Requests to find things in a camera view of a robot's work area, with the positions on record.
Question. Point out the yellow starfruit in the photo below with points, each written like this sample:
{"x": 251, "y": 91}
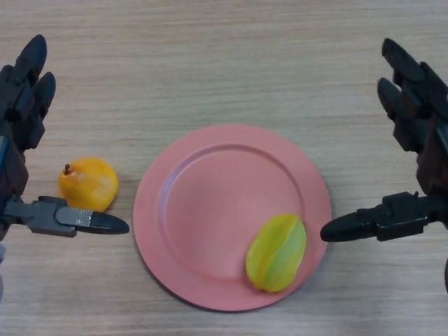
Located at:
{"x": 276, "y": 252}

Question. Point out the pink round plate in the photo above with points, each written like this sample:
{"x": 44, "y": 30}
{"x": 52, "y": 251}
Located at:
{"x": 217, "y": 210}

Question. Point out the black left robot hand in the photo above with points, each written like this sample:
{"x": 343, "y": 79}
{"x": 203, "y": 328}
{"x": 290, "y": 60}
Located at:
{"x": 19, "y": 105}

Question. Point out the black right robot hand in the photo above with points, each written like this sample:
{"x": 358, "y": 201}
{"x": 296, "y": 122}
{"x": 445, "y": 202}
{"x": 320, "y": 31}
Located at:
{"x": 420, "y": 101}

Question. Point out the orange-yellow pear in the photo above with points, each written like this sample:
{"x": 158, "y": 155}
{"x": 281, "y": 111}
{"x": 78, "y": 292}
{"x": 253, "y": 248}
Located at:
{"x": 89, "y": 185}

